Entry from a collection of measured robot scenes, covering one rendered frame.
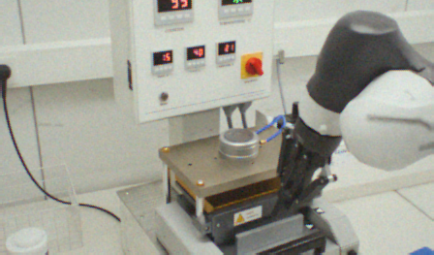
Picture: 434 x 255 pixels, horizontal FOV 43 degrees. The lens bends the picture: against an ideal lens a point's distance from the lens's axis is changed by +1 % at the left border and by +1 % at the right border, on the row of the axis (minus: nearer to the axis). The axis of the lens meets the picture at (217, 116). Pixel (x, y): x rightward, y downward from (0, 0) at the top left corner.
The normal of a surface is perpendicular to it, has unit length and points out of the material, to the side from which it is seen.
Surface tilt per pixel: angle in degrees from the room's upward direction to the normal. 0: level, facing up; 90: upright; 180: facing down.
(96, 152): 90
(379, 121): 76
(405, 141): 92
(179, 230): 0
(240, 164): 0
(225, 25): 90
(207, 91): 90
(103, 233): 0
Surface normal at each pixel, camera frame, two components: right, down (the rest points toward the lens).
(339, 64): -0.72, 0.32
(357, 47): -0.37, 0.45
